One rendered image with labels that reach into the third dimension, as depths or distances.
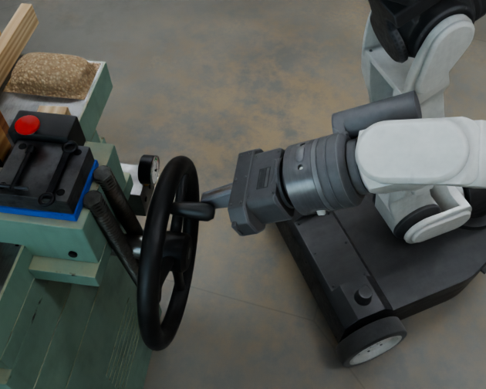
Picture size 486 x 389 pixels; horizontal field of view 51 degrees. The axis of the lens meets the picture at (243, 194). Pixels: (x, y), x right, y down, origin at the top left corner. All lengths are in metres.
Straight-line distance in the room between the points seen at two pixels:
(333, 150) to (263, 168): 0.10
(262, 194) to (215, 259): 1.09
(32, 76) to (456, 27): 0.68
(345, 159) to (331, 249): 0.95
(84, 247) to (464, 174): 0.46
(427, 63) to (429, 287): 0.80
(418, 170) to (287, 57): 1.85
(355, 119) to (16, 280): 0.47
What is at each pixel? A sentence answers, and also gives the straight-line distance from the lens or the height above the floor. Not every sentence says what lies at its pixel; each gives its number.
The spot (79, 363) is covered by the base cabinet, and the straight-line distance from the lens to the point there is 1.00.
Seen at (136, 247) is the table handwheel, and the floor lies 0.83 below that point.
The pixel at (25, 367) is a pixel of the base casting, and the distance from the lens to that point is 0.81.
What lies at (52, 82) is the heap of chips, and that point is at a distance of 0.90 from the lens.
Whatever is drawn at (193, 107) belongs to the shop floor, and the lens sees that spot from 2.12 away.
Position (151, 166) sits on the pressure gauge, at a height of 0.69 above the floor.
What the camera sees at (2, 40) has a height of 0.94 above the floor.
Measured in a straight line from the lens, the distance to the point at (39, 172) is 0.67.
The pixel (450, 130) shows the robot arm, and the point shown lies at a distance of 0.53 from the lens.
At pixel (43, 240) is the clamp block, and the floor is 0.92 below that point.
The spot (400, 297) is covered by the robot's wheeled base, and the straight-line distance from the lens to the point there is 1.51.
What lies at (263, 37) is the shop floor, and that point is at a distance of 2.45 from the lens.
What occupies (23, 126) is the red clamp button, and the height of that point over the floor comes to 1.02.
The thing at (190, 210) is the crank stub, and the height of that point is 0.93.
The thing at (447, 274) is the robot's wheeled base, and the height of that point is 0.17.
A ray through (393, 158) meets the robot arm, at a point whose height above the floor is 1.09.
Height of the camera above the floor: 1.49
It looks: 55 degrees down
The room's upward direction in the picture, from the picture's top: straight up
